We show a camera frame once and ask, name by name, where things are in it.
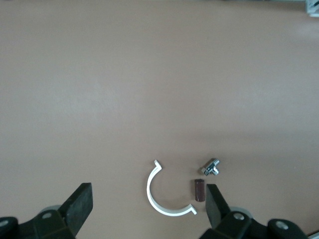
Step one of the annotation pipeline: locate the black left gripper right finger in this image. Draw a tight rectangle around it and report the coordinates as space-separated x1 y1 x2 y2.
199 183 310 239

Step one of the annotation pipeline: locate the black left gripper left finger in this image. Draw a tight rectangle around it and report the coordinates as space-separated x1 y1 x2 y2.
0 182 94 239

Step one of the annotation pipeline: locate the brown terminal block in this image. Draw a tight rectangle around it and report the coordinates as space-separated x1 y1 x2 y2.
193 178 206 203

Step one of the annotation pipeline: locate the silver metal fitting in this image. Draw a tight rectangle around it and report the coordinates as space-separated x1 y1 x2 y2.
200 157 221 177

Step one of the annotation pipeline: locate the white curved plastic clamp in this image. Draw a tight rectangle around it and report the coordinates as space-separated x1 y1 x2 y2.
146 159 198 217

